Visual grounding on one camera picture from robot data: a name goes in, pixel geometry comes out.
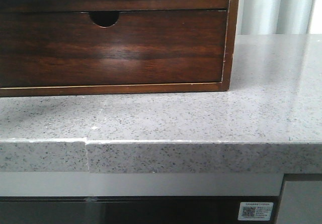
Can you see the dark wooden drawer cabinet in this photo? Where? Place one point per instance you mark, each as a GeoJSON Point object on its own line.
{"type": "Point", "coordinates": [106, 19]}

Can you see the white QR code sticker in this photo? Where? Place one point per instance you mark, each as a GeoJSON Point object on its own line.
{"type": "Point", "coordinates": [255, 211]}

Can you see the white curtain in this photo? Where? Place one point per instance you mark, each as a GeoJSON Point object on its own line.
{"type": "Point", "coordinates": [266, 17]}

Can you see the grey cabinet panel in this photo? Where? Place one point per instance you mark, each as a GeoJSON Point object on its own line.
{"type": "Point", "coordinates": [300, 199]}

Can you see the black glass appliance front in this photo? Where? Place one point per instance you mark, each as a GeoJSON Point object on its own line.
{"type": "Point", "coordinates": [126, 209]}

